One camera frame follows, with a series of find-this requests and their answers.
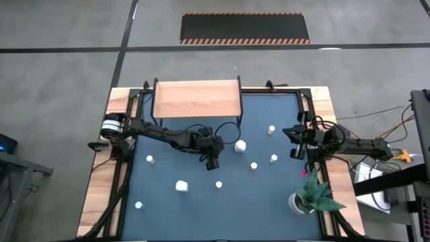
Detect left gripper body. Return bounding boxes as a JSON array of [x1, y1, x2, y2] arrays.
[[196, 126, 225, 171]]

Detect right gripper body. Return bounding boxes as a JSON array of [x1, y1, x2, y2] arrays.
[[290, 112, 326, 161]]

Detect green snake plant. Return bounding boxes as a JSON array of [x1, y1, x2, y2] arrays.
[[294, 167, 347, 214]]

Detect white round plant pot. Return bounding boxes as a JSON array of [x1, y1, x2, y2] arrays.
[[288, 192, 315, 216]]

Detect blue-grey table mat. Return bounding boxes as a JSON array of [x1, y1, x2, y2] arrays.
[[120, 93, 324, 241]]

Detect black desk beam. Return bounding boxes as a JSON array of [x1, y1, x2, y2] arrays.
[[353, 163, 430, 197]]

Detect white sheet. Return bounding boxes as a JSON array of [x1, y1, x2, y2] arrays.
[[354, 163, 392, 214]]

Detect yellow power splitter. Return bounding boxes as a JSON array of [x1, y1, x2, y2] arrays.
[[391, 150, 413, 164]]

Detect dark grey equipment panel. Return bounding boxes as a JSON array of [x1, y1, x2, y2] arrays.
[[409, 89, 430, 165]]

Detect black hazard-striped floor mat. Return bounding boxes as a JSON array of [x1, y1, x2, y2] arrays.
[[179, 12, 311, 45]]

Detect rack device with lights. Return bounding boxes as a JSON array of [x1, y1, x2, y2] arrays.
[[416, 196, 430, 242]]

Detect grey metal desk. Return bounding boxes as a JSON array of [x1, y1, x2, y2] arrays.
[[0, 151, 54, 242]]

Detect black device with blue light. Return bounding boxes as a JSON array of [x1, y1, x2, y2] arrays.
[[0, 133, 18, 155]]

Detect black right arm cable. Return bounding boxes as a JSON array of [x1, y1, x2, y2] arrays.
[[310, 116, 349, 144]]

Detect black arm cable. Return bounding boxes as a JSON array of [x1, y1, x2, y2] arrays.
[[310, 116, 349, 144], [153, 120, 242, 146]]

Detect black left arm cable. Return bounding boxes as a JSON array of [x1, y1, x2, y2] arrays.
[[153, 120, 242, 146]]

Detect wooden shelf with black frame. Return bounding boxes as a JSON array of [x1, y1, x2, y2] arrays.
[[150, 75, 245, 128]]

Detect grey cable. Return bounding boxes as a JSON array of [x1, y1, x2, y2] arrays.
[[335, 104, 413, 121]]

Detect orange cable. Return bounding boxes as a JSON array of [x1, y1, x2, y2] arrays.
[[374, 114, 417, 140]]

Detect black aluminium table frame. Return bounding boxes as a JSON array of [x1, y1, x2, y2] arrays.
[[76, 80, 367, 242]]

